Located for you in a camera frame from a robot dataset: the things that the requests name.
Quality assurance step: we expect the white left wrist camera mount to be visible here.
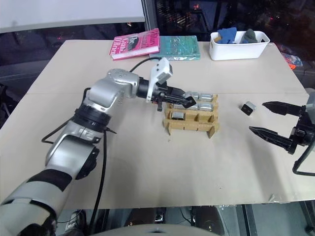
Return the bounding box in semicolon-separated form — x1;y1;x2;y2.
145;58;174;103

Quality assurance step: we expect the blue foam piece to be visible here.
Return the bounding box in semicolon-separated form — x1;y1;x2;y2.
216;27;238;45

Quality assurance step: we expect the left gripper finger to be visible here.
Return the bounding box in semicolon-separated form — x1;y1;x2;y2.
169;87;190;98
163;94;197;109

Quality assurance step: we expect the teal patterned book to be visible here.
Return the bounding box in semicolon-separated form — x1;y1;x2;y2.
149;35;201;61

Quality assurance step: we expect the wooden battery rack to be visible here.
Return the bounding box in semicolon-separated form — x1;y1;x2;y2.
161;94;220;139

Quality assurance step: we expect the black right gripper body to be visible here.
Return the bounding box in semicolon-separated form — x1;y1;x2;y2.
288;105;312;155

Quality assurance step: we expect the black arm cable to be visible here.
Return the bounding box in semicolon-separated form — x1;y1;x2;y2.
292;144;315;177
41;57;163;236

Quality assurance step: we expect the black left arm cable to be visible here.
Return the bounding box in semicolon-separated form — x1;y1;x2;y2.
41;57;163;236

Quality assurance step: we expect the white plastic bin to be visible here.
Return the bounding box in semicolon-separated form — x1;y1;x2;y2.
209;30;271;61

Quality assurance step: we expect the grey green figurine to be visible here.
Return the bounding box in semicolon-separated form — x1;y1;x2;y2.
243;28;258;45

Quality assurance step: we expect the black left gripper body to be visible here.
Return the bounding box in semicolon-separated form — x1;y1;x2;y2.
150;83;174;112

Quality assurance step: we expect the grey window frame post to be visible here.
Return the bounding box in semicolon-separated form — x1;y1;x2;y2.
141;0;158;33

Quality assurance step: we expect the dark rounded shape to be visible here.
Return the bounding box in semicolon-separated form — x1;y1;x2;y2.
191;206;226;235

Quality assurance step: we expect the pink paperback book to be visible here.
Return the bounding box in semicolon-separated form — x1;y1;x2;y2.
108;28;161;61

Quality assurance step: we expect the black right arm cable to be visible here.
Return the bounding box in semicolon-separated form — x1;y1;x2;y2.
292;144;315;177

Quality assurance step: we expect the white board panel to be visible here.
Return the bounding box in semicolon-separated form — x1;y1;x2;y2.
0;0;146;34

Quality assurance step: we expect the colourful patterned bag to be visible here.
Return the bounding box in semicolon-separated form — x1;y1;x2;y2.
280;51;304;70

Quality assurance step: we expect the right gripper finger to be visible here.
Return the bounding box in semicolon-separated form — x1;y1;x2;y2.
261;100;303;117
249;125;295;151

